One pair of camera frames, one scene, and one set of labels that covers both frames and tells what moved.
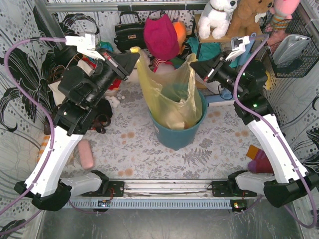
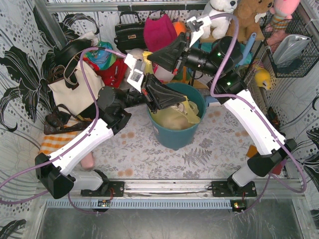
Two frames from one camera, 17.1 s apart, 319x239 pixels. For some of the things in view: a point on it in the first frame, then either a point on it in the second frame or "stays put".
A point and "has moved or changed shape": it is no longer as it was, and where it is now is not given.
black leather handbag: (130, 35) stays put
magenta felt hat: (161, 38) stays put
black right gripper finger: (207, 68) → (167, 57)
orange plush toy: (180, 30) stays put
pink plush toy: (282, 11) stays put
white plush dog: (215, 19) stays put
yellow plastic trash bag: (174, 98) has moved or changed shape
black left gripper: (115, 67) → (147, 92)
